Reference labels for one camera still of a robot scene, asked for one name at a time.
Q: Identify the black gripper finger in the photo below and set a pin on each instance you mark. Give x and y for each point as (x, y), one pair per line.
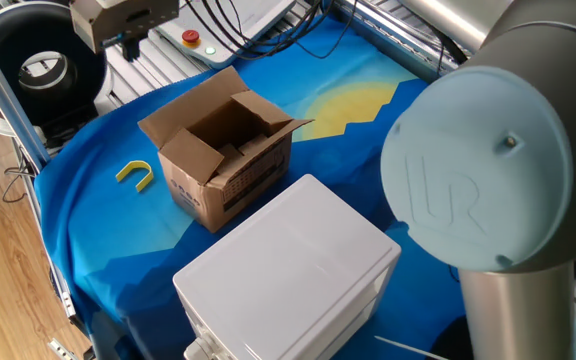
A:
(137, 46)
(127, 50)

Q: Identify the silver grey gripper body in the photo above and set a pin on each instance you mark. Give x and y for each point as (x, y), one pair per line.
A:
(118, 20)

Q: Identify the brown cardboard box with flaps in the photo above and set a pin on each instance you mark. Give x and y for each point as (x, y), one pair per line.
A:
(203, 205)

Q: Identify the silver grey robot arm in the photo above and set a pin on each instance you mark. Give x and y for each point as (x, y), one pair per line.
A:
(468, 175)

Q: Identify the yellow U-shaped plastic piece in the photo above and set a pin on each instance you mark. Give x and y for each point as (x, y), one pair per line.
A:
(146, 182)

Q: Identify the white teach pendant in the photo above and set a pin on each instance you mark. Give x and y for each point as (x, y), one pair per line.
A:
(268, 15)

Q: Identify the small brown cardboard carton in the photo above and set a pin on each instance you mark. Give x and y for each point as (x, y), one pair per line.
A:
(230, 151)

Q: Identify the flat brown cardboard piece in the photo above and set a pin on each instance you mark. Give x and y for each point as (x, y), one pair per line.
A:
(253, 145)

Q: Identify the blue mountain print cloth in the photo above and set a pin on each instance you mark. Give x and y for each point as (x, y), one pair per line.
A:
(118, 240)

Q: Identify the white plastic drawer cabinet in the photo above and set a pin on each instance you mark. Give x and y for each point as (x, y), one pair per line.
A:
(288, 270)

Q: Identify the aluminium frame post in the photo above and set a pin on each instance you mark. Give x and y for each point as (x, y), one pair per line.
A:
(3, 95)

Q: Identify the aluminium table edge rail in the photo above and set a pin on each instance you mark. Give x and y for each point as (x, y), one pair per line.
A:
(393, 40)

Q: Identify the metal corner bracket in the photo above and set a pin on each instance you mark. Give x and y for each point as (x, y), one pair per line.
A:
(60, 348)

